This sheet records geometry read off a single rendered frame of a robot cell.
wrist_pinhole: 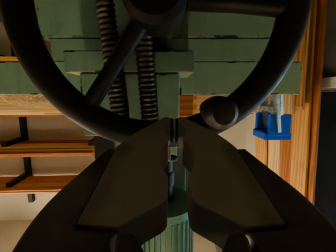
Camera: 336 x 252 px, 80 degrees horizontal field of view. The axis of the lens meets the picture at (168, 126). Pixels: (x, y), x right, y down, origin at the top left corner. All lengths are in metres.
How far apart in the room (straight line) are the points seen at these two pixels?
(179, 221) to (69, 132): 2.67
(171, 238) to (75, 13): 0.54
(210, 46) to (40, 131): 3.02
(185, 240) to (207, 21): 0.53
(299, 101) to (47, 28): 1.60
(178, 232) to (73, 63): 0.46
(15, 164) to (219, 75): 3.36
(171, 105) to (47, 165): 3.12
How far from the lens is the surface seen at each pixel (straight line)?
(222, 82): 0.40
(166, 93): 0.29
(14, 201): 3.79
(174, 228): 0.58
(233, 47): 0.41
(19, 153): 2.85
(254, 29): 0.43
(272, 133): 1.29
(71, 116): 0.22
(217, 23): 0.41
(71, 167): 3.23
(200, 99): 0.54
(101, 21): 0.29
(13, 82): 0.48
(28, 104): 0.51
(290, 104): 1.77
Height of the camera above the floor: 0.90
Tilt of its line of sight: 9 degrees up
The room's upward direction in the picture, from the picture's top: 180 degrees clockwise
